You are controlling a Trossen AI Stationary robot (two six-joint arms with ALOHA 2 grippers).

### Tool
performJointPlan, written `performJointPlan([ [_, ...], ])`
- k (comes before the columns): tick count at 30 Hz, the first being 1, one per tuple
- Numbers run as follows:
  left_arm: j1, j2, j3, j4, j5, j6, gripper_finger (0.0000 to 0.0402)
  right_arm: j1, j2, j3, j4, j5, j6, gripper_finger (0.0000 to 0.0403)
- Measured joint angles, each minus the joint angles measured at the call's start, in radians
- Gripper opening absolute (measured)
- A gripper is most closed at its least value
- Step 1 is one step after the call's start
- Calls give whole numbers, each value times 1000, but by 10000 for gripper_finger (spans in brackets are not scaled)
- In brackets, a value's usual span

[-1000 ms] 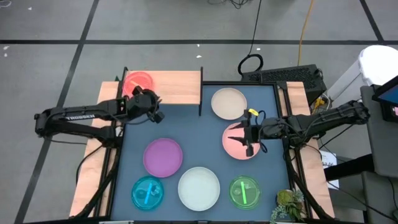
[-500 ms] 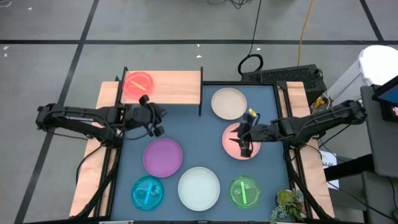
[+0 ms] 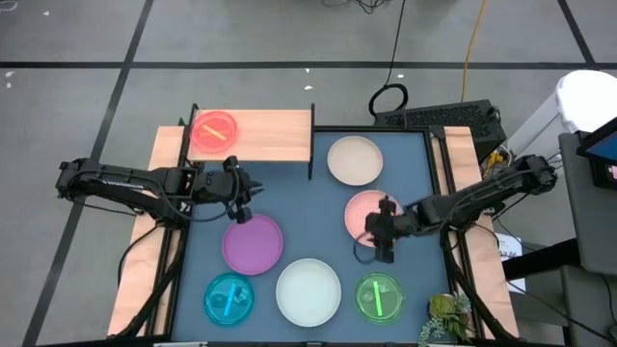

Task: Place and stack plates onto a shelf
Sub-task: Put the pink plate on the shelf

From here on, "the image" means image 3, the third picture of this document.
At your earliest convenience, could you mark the white bin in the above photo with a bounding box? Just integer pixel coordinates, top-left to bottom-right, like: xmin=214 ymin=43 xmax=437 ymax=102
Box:
xmin=505 ymin=69 xmax=617 ymax=187

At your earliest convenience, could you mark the purple plastic plate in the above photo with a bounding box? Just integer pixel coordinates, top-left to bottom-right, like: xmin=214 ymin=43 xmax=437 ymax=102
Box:
xmin=221 ymin=213 xmax=285 ymax=277

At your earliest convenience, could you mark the small potted succulent plant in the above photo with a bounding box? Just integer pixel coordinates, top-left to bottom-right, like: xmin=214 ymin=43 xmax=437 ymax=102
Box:
xmin=416 ymin=291 xmax=477 ymax=347

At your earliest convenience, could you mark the grey cart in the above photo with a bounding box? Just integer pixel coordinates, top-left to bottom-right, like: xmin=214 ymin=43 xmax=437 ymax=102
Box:
xmin=558 ymin=132 xmax=617 ymax=347

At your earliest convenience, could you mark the black cart base bar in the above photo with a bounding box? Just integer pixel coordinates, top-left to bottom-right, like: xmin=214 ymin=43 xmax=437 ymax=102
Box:
xmin=501 ymin=238 xmax=584 ymax=281

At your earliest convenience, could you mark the blue transparent plate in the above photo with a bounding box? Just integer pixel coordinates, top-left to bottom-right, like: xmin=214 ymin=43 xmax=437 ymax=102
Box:
xmin=202 ymin=272 xmax=256 ymax=327

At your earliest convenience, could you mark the long black cable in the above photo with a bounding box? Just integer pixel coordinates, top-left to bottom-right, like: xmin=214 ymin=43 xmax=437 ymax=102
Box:
xmin=368 ymin=0 xmax=411 ymax=118

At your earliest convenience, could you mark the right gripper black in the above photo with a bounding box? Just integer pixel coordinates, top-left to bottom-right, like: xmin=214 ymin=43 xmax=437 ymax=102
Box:
xmin=364 ymin=195 xmax=420 ymax=265

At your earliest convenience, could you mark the light wooden table side board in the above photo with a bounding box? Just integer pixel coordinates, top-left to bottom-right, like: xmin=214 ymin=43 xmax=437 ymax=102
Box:
xmin=442 ymin=125 xmax=521 ymax=338
xmin=106 ymin=125 xmax=194 ymax=337

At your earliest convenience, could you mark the yellow cable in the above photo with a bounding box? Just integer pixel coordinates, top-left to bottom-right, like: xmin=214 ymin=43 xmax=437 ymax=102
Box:
xmin=460 ymin=0 xmax=489 ymax=103

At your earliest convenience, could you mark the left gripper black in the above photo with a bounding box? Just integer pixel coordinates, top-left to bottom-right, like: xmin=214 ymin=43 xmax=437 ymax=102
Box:
xmin=194 ymin=155 xmax=265 ymax=226

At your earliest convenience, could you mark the black framed monitor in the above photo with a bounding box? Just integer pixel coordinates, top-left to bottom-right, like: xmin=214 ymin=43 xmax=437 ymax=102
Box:
xmin=576 ymin=117 xmax=617 ymax=191

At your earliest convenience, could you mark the pink speckled plate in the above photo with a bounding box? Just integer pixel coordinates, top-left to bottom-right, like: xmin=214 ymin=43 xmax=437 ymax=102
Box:
xmin=343 ymin=189 xmax=404 ymax=249

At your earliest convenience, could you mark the beige plate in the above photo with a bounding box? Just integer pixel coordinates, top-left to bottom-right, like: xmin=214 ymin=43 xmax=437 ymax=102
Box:
xmin=327 ymin=135 xmax=386 ymax=187

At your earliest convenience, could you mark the orange-red transparent plate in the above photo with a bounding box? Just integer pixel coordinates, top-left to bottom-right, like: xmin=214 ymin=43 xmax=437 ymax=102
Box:
xmin=190 ymin=110 xmax=239 ymax=154

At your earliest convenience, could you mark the large white plate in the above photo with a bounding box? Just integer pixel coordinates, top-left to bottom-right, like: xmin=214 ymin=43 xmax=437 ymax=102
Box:
xmin=275 ymin=257 xmax=343 ymax=329

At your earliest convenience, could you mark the wooden shelf with black frame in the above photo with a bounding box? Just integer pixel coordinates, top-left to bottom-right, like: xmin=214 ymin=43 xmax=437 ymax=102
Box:
xmin=184 ymin=102 xmax=316 ymax=182

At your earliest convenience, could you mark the green transparent plate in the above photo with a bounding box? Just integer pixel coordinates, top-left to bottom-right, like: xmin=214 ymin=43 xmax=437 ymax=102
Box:
xmin=354 ymin=271 xmax=407 ymax=326

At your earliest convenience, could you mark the white paper sheet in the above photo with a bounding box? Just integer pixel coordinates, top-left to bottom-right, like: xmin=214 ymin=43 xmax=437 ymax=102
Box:
xmin=494 ymin=232 xmax=525 ymax=294

